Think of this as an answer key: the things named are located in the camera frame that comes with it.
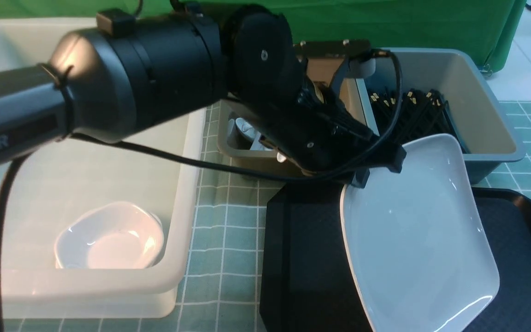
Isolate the large white square plate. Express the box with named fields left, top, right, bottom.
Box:
left=339, top=134, right=500, bottom=332

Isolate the pile of black chopsticks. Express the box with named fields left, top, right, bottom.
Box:
left=367, top=89, right=470, bottom=154

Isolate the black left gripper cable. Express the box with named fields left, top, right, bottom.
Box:
left=0, top=48, right=404, bottom=332

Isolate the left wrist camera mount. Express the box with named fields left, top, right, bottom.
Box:
left=293, top=39, right=379, bottom=93

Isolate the green checkered tablecloth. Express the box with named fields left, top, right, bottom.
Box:
left=2, top=101, right=531, bottom=332

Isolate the large white plastic tub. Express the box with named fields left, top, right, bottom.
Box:
left=0, top=18, right=207, bottom=319

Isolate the black serving tray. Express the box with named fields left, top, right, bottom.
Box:
left=259, top=184, right=531, bottom=332

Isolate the pile of white spoons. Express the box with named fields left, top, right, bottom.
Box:
left=218, top=116, right=286, bottom=164

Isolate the small white bowl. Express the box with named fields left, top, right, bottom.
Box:
left=53, top=202, right=165, bottom=269

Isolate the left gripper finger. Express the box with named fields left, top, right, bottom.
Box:
left=376, top=144, right=407, bottom=173
left=348, top=168, right=371, bottom=189

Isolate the blue-grey plastic bin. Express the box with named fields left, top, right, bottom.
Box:
left=342, top=48, right=525, bottom=184

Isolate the brown plastic bin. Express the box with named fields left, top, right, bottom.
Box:
left=217, top=100, right=304, bottom=177

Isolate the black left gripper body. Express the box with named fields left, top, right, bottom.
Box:
left=247, top=83, right=381, bottom=176

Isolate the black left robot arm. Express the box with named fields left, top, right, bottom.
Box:
left=0, top=0, right=406, bottom=188

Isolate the green backdrop cloth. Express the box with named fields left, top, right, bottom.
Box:
left=0, top=0, right=525, bottom=72

